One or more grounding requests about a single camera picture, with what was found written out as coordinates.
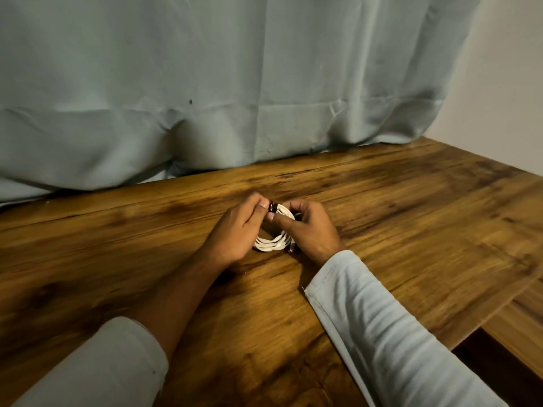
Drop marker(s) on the person's left hand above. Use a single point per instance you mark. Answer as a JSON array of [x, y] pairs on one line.
[[231, 238]]

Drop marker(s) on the person's right hand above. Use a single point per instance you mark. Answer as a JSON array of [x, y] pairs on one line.
[[316, 237]]

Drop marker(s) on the person's right thumb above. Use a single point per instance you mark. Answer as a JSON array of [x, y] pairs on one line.
[[283, 223]]

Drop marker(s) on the person's left thumb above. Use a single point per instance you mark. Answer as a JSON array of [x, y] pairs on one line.
[[259, 214]]

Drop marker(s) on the person's left forearm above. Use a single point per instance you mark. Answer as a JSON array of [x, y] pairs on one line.
[[89, 343]]

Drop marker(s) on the person's right forearm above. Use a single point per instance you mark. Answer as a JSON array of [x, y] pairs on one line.
[[394, 339]]

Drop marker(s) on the pale green curtain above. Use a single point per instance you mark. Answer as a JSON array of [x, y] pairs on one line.
[[220, 80]]

